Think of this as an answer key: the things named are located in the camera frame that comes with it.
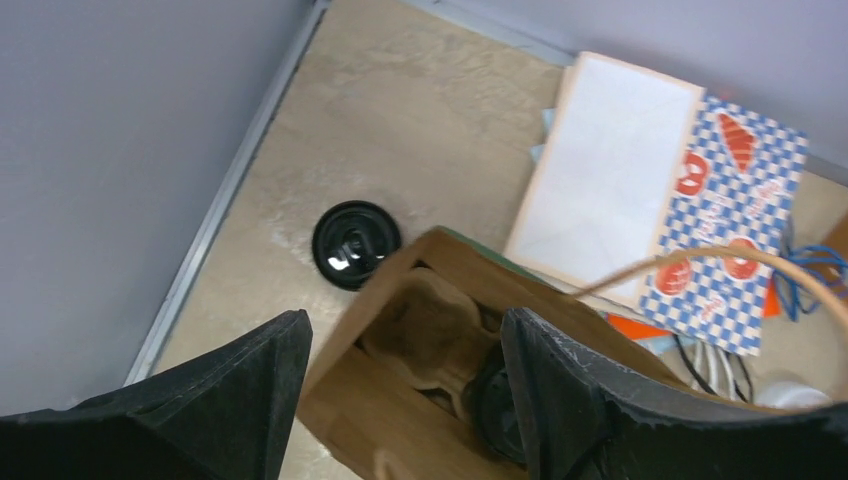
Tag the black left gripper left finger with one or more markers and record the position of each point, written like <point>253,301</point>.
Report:
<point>226,414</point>

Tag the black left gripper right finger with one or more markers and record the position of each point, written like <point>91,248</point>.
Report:
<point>582,415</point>

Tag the single black coffee lid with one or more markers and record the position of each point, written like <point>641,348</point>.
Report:
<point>489,402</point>

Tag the green paper bag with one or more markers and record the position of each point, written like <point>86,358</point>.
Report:
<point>373,422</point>

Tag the brown pulp cup carrier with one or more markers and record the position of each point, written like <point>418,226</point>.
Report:
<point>432,335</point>

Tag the orange paper bag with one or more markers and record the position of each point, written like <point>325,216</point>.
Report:
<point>636,330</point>

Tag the white lid stack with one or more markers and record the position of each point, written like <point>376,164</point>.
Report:
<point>791,395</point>

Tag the blue checkered bakery bag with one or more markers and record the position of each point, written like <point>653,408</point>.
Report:
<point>736,185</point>

